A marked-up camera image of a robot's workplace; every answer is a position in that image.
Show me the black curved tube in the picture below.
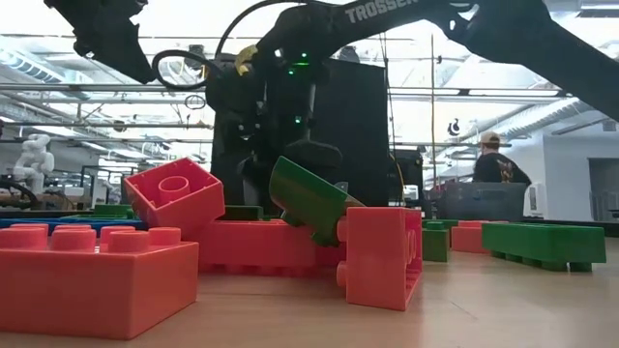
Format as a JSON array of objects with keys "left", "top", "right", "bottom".
[{"left": 0, "top": 176, "right": 39, "bottom": 210}]

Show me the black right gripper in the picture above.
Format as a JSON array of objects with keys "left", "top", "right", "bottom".
[{"left": 205, "top": 46, "right": 344, "bottom": 217}]

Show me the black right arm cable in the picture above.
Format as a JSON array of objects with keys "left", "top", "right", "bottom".
[{"left": 151, "top": 0, "right": 310, "bottom": 93}]

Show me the long orange toy brick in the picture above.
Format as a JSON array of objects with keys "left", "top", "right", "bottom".
[
  {"left": 195, "top": 217, "right": 347, "bottom": 278},
  {"left": 0, "top": 222, "right": 200, "bottom": 341},
  {"left": 450, "top": 219, "right": 510, "bottom": 255},
  {"left": 336, "top": 206, "right": 425, "bottom": 312}
]

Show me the person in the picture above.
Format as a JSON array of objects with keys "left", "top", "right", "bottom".
[{"left": 472, "top": 130, "right": 533, "bottom": 188}]

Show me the small green toy brick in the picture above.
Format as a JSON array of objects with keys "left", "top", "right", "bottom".
[
  {"left": 421, "top": 218, "right": 460, "bottom": 264},
  {"left": 220, "top": 204, "right": 266, "bottom": 222}
]

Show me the long green toy brick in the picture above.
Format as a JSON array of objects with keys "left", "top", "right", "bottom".
[
  {"left": 481, "top": 221, "right": 608, "bottom": 274},
  {"left": 72, "top": 203, "right": 135, "bottom": 221}
]

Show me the long blue toy brick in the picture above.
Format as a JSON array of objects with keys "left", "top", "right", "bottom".
[{"left": 0, "top": 217, "right": 149, "bottom": 232}]

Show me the white robot figure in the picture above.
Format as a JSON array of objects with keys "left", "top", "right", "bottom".
[{"left": 12, "top": 133, "right": 56, "bottom": 195}]

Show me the black equipment cabinet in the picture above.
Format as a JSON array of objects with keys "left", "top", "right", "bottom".
[{"left": 388, "top": 148, "right": 426, "bottom": 219}]

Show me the white standing appliance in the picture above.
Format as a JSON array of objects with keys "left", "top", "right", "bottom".
[{"left": 523, "top": 182, "right": 548, "bottom": 219}]

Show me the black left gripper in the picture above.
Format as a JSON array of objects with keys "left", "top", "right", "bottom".
[{"left": 43, "top": 0, "right": 157, "bottom": 86}]

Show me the small orange toy brick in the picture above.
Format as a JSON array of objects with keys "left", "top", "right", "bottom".
[{"left": 122, "top": 157, "right": 227, "bottom": 239}]

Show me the yellow cable tag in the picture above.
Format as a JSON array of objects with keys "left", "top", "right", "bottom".
[{"left": 233, "top": 43, "right": 260, "bottom": 77}]

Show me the black folding partition screen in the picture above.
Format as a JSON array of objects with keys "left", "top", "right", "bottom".
[{"left": 210, "top": 55, "right": 391, "bottom": 210}]

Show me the black ceiling-hung device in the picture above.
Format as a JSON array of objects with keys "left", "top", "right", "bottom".
[{"left": 183, "top": 43, "right": 220, "bottom": 84}]

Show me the curved green toy brick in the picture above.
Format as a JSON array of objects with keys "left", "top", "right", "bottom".
[{"left": 267, "top": 155, "right": 367, "bottom": 248}]

